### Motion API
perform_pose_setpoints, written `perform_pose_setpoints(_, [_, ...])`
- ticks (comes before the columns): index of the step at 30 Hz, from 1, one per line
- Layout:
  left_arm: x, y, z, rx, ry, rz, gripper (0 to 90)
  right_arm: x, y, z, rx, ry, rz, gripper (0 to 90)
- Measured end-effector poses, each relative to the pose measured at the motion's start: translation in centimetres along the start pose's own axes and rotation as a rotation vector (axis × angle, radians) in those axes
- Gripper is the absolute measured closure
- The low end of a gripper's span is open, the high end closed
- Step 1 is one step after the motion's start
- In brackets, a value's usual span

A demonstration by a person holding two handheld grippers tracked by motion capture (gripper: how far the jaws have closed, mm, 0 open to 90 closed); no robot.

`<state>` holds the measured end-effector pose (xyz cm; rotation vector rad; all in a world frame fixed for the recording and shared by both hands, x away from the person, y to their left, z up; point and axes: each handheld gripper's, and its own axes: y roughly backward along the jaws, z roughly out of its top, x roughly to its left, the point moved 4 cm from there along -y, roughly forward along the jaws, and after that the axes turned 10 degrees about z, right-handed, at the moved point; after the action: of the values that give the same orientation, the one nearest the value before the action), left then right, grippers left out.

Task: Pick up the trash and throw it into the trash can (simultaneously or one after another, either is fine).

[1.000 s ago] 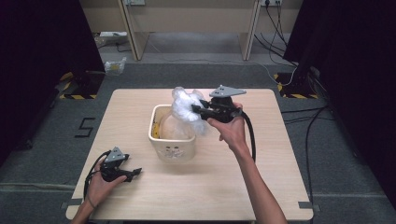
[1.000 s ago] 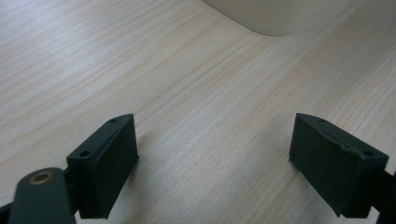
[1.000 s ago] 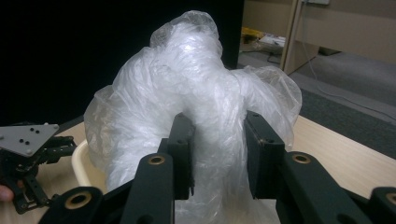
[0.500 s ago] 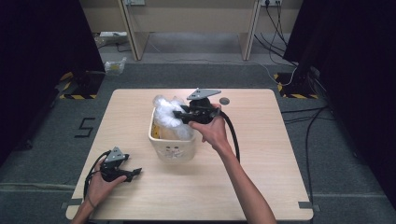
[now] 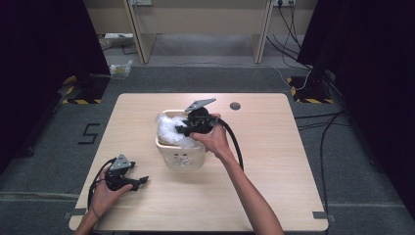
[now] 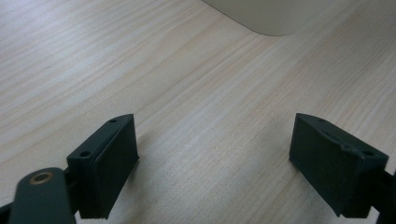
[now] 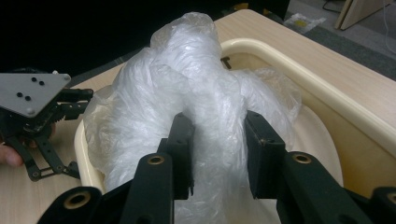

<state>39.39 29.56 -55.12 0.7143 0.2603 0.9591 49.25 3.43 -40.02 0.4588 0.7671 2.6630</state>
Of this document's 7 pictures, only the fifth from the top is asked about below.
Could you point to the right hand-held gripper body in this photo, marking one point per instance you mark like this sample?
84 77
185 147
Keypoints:
199 118

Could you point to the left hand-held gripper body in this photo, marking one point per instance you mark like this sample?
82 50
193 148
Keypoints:
118 171

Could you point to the white plastic bag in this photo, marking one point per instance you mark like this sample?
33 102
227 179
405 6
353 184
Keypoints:
169 130

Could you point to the cream plastic trash bin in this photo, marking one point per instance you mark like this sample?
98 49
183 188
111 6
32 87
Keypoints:
181 158

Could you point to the person's right hand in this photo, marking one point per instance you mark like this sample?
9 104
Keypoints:
213 140

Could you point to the person's left hand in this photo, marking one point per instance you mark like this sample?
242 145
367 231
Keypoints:
106 197

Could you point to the round grey table grommet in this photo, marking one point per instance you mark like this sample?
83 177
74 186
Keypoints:
235 105

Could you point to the grey tape strip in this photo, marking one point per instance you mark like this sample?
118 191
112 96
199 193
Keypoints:
319 214
74 213

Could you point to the clear plastic bag on floor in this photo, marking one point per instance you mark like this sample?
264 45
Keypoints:
120 69

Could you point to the striped black stand base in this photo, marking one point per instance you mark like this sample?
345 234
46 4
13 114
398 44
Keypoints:
310 91
85 89

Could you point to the wooden background desk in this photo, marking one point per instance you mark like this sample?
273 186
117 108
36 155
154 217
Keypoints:
202 16

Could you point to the white power strip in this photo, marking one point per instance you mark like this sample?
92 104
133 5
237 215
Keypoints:
114 35

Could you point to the black curtain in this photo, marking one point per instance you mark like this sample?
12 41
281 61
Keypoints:
375 81
39 65

